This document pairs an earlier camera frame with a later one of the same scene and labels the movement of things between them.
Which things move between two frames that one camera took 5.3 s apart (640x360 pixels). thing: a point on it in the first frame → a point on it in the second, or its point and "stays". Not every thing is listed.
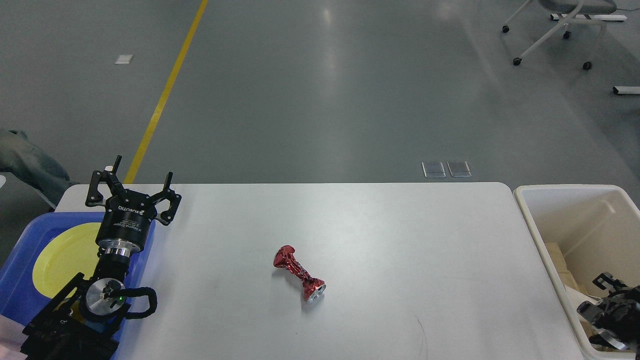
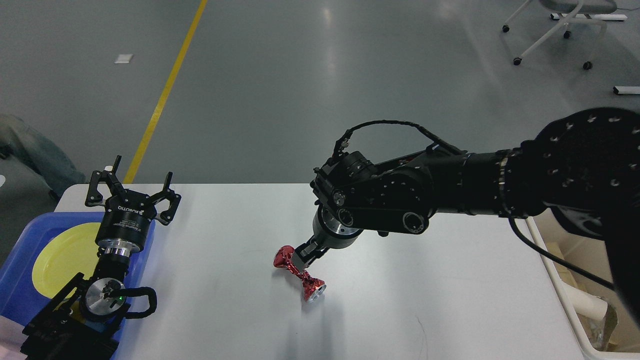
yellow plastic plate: x=63 y=254 stays
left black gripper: x=124 y=228 stays
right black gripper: x=619 y=315 → x=329 y=232
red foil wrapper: x=313 y=288 stays
